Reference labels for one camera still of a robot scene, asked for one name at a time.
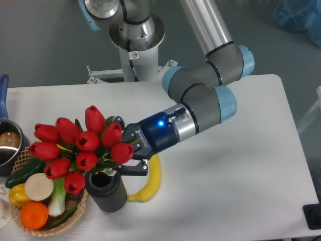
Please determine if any white metal frame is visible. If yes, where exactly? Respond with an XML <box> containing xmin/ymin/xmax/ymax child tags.
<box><xmin>296</xmin><ymin>86</ymin><xmax>320</xmax><ymax>135</ymax></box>

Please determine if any blue plastic bag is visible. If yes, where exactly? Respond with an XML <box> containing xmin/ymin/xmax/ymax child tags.
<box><xmin>273</xmin><ymin>1</ymin><xmax>320</xmax><ymax>46</ymax></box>

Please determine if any yellow bell pepper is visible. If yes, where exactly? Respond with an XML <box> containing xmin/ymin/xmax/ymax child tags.
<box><xmin>9</xmin><ymin>183</ymin><xmax>32</xmax><ymax>207</ymax></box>

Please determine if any dark grey ribbed vase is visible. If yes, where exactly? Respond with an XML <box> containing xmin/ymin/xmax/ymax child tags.
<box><xmin>85</xmin><ymin>171</ymin><xmax>127</xmax><ymax>213</ymax></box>

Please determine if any garlic clove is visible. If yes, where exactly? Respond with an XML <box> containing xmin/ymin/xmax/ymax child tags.
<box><xmin>0</xmin><ymin>187</ymin><xmax>7</xmax><ymax>195</ymax></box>

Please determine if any dark green cucumber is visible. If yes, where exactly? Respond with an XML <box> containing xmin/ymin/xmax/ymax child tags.
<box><xmin>5</xmin><ymin>158</ymin><xmax>45</xmax><ymax>189</ymax></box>

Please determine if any green chili pepper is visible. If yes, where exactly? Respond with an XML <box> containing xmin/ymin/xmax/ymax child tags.
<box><xmin>47</xmin><ymin>205</ymin><xmax>77</xmax><ymax>229</ymax></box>

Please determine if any red tulip bouquet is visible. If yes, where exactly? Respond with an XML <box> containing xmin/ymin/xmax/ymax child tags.
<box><xmin>28</xmin><ymin>105</ymin><xmax>138</xmax><ymax>194</ymax></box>

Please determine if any blue handled saucepan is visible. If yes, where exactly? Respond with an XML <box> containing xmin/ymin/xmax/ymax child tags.
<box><xmin>1</xmin><ymin>74</ymin><xmax>30</xmax><ymax>176</ymax></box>

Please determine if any white round radish slice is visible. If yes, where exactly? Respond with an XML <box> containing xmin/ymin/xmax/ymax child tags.
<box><xmin>25</xmin><ymin>173</ymin><xmax>54</xmax><ymax>201</ymax></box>

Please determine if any yellow banana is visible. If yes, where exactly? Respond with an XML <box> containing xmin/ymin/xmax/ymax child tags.
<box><xmin>127</xmin><ymin>154</ymin><xmax>161</xmax><ymax>202</ymax></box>

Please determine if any white round object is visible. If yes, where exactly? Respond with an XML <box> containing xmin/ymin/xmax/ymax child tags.
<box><xmin>0</xmin><ymin>199</ymin><xmax>11</xmax><ymax>228</ymax></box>

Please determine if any black device at edge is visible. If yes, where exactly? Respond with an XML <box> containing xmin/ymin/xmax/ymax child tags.
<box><xmin>302</xmin><ymin>203</ymin><xmax>320</xmax><ymax>230</ymax></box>

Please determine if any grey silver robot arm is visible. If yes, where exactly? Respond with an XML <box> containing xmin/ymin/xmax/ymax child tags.
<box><xmin>79</xmin><ymin>1</ymin><xmax>255</xmax><ymax>163</ymax></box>

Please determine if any orange fruit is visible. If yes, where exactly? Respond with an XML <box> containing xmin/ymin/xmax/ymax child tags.
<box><xmin>20</xmin><ymin>201</ymin><xmax>49</xmax><ymax>229</ymax></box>

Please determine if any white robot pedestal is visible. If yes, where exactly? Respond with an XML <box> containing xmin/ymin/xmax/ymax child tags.
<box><xmin>87</xmin><ymin>14</ymin><xmax>178</xmax><ymax>84</ymax></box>

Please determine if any woven wicker basket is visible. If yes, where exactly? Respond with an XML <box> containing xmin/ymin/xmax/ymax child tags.
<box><xmin>10</xmin><ymin>149</ymin><xmax>87</xmax><ymax>237</ymax></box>

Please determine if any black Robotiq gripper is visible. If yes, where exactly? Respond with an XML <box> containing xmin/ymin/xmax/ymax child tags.
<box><xmin>107</xmin><ymin>112</ymin><xmax>179</xmax><ymax>176</ymax></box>

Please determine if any green bok choy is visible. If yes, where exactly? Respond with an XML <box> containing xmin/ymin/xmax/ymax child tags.
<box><xmin>47</xmin><ymin>178</ymin><xmax>66</xmax><ymax>217</ymax></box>

